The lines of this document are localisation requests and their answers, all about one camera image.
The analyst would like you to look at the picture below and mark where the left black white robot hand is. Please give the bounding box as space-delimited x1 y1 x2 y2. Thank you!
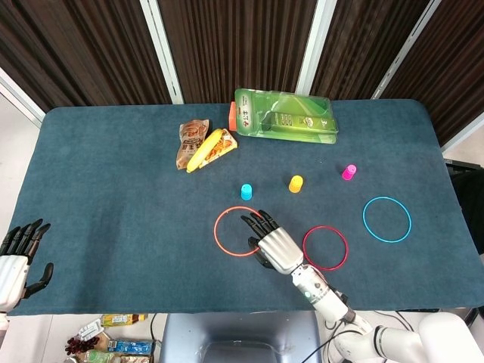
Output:
0 218 54 313

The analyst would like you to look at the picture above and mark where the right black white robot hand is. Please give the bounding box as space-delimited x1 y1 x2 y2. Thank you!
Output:
240 209 305 275

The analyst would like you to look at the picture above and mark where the red thin ring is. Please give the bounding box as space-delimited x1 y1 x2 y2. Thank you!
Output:
302 225 349 271

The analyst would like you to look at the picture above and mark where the orange thin ring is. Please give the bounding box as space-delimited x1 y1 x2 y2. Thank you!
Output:
213 206 265 259

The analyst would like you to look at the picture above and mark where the blue thin ring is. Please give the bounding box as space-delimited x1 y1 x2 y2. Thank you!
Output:
362 196 412 244

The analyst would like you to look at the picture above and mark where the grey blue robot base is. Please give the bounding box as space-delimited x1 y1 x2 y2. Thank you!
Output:
158 312 323 363

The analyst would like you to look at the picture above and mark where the white blister pack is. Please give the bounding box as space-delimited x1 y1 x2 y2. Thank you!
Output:
73 318 105 341

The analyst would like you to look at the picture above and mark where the dark red berry bunch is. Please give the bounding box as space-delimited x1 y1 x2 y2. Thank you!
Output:
64 335 100 356

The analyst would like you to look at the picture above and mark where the light green packet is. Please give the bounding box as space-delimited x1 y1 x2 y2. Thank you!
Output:
81 349 114 363

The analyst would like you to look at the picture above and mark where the yellow green drink carton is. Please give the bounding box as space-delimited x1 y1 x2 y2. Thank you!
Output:
100 313 149 328

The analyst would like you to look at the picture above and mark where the orange snack package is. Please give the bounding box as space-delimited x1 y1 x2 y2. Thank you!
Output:
197 129 239 169

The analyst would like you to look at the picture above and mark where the yellow banana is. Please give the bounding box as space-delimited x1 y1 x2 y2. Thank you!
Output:
185 128 224 174

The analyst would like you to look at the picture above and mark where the blue table cloth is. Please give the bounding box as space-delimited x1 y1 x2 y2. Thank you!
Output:
0 98 484 315

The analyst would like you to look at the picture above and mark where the green blister package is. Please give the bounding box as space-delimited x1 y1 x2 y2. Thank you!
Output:
234 88 340 145

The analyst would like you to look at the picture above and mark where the blue snack packet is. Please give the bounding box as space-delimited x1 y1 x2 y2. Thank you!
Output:
107 339 155 355

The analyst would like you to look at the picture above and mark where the brown snack bag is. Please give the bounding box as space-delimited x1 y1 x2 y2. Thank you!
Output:
175 118 211 171

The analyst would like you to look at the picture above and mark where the black fabric object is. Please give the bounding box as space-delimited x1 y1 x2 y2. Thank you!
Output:
445 158 484 265

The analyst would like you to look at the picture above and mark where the dark brown slatted panel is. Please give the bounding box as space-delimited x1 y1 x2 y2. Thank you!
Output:
309 0 432 100
0 0 171 113
157 0 318 105
381 0 484 147

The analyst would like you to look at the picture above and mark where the black cable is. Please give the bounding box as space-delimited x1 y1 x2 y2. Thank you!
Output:
302 309 424 363

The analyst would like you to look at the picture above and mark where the white partition post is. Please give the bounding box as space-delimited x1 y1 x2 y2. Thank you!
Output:
139 0 185 105
372 0 443 100
0 67 46 128
296 0 337 98
440 120 484 153

